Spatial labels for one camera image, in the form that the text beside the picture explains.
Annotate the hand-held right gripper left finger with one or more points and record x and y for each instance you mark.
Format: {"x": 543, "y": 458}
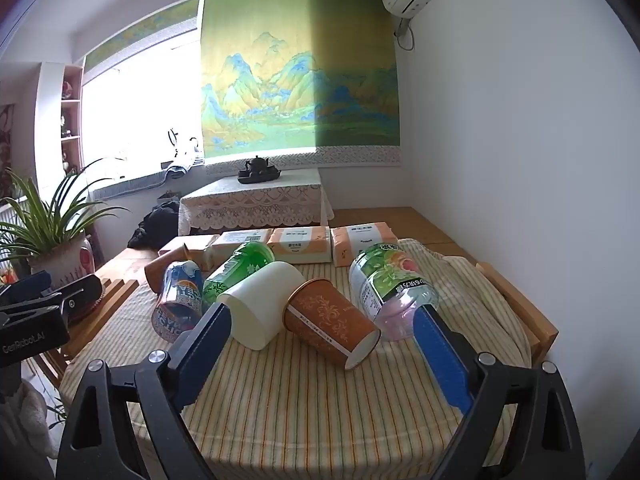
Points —
{"x": 200, "y": 355}

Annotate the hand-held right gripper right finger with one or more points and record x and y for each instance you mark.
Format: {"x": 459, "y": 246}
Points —
{"x": 445, "y": 360}

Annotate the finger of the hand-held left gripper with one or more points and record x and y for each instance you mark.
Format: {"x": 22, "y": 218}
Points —
{"x": 27, "y": 284}
{"x": 77, "y": 294}

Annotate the person's left forearm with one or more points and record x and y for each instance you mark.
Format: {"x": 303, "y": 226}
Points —
{"x": 25, "y": 420}

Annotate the white cup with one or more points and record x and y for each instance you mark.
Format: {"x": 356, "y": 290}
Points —
{"x": 260, "y": 305}

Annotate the plain brown paper cup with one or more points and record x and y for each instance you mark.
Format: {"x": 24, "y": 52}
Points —
{"x": 159, "y": 271}

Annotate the brown patterned paper cup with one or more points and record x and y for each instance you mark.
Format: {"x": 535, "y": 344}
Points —
{"x": 330, "y": 320}

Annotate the potted spider plant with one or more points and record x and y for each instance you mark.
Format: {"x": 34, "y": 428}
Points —
{"x": 60, "y": 260}

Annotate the green plastic bottle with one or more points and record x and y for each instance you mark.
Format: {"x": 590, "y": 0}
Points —
{"x": 235, "y": 267}

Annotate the clear bottle green label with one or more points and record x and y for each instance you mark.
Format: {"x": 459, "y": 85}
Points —
{"x": 385, "y": 280}

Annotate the black bag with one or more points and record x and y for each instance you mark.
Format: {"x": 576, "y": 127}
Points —
{"x": 157, "y": 225}

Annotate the brown tissue pack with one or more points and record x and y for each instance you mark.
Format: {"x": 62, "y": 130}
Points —
{"x": 192, "y": 246}

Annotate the striped tablecloth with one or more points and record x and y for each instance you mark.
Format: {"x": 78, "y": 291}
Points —
{"x": 300, "y": 410}

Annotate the white tissue pack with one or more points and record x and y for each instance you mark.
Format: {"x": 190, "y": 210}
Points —
{"x": 235, "y": 242}

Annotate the wooden table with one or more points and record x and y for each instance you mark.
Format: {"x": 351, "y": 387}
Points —
{"x": 425, "y": 225}

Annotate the orange tissue pack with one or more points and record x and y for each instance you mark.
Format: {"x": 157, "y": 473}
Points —
{"x": 300, "y": 245}
{"x": 360, "y": 242}

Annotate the lace covered small table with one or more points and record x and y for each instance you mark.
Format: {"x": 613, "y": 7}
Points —
{"x": 250, "y": 205}

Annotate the blue grey cloth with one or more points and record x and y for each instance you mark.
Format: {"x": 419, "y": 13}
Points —
{"x": 182, "y": 167}

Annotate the white and pink shelf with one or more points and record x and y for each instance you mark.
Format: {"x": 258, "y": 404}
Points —
{"x": 70, "y": 115}

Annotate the kettle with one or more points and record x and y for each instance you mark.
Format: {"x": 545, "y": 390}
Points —
{"x": 187, "y": 145}

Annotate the dark teapot set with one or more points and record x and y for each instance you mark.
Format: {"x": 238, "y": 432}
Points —
{"x": 257, "y": 170}

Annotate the landscape print window valance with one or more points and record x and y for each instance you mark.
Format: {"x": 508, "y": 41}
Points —
{"x": 145, "y": 30}

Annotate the landscape print curtain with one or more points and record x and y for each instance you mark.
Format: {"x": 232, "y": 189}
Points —
{"x": 300, "y": 75}

